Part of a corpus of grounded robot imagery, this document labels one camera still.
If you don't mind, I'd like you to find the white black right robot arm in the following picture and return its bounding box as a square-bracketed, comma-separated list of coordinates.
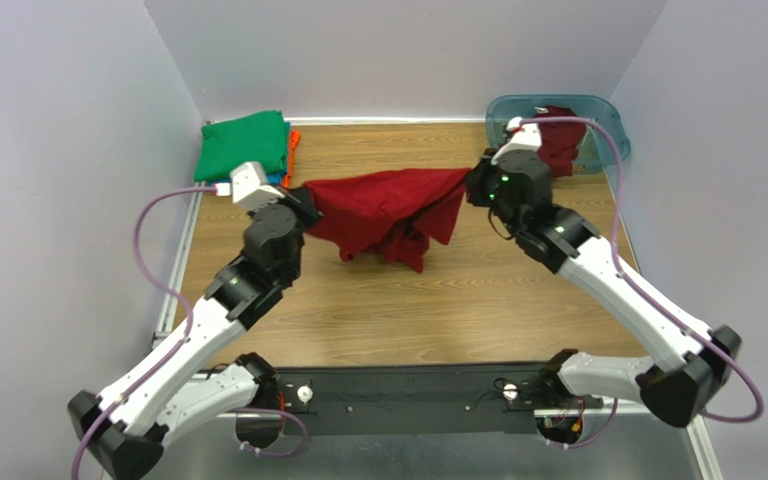
[465, 148, 742, 428]

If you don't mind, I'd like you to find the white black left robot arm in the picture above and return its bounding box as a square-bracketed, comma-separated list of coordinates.
[67, 183, 321, 479]

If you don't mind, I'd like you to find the dark red t shirt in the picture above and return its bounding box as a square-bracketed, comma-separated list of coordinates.
[537, 122, 587, 178]

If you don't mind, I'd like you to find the blue folded t shirt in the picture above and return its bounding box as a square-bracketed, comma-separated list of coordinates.
[267, 122, 291, 185]

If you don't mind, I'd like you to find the teal plastic bin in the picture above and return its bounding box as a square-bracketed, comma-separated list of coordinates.
[485, 93, 632, 176]

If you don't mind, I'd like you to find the orange folded t shirt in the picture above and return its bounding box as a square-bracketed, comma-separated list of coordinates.
[281, 129, 301, 188]

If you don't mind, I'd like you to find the green folded t shirt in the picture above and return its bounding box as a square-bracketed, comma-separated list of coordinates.
[193, 110, 289, 182]

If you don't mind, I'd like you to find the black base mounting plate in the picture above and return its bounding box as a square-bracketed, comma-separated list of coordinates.
[252, 362, 579, 436]

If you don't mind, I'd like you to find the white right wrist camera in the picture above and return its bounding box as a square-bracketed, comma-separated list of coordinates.
[490, 117, 543, 165]

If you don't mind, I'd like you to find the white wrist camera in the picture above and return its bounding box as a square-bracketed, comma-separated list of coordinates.
[214, 162, 285, 212]
[490, 117, 543, 165]

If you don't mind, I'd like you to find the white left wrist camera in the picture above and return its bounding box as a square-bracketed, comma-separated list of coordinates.
[214, 162, 285, 212]

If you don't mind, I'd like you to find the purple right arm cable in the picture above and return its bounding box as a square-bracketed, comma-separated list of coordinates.
[520, 116, 765, 451]

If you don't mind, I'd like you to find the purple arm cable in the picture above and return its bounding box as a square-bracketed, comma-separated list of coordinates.
[520, 116, 765, 451]
[69, 184, 310, 480]

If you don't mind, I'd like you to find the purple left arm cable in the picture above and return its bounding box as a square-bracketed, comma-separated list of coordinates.
[69, 184, 310, 480]

